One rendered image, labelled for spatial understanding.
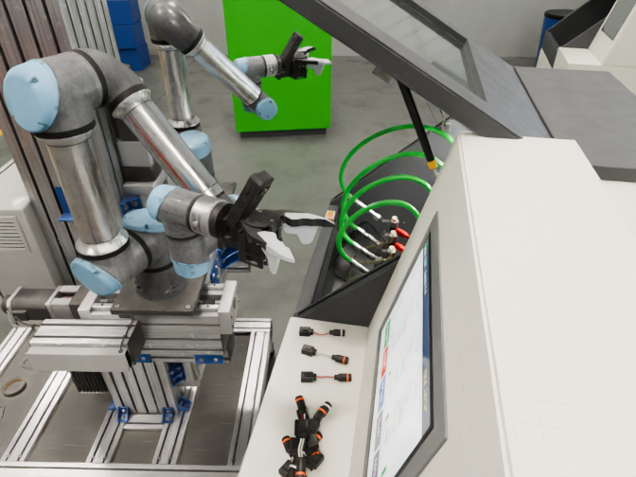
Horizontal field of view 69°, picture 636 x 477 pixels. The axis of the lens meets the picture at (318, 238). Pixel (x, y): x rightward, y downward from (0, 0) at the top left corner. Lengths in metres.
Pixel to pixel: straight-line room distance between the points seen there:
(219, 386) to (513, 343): 1.76
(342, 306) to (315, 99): 3.65
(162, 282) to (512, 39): 7.55
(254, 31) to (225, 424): 3.44
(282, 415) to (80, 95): 0.78
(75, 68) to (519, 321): 0.87
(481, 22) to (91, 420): 7.36
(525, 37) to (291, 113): 4.67
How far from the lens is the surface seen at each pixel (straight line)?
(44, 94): 0.98
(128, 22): 7.45
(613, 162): 1.10
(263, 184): 0.78
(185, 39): 1.56
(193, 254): 0.96
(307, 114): 4.79
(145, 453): 2.07
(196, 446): 2.03
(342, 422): 1.11
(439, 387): 0.61
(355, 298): 1.24
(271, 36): 4.57
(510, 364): 0.50
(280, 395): 1.15
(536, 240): 0.68
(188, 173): 1.04
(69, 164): 1.06
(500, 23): 8.24
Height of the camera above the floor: 1.91
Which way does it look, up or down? 35 degrees down
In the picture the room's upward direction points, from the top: straight up
